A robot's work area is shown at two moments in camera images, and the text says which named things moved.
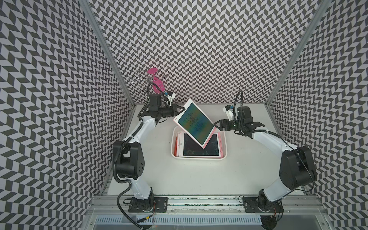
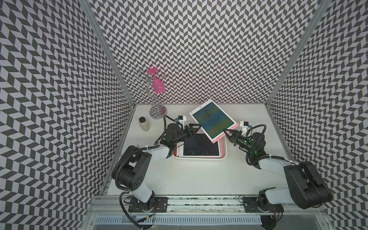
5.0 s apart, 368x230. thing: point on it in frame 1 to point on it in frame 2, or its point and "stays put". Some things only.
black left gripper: x=173 y=107 to x=190 y=134
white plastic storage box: x=223 y=129 stays put
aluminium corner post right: x=303 y=41 stays put
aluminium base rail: x=111 y=205 stays put
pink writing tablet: x=187 y=147 stays put
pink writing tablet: x=196 y=123 to x=213 y=120
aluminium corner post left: x=87 y=5 stays put
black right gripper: x=221 y=121 to x=235 y=136
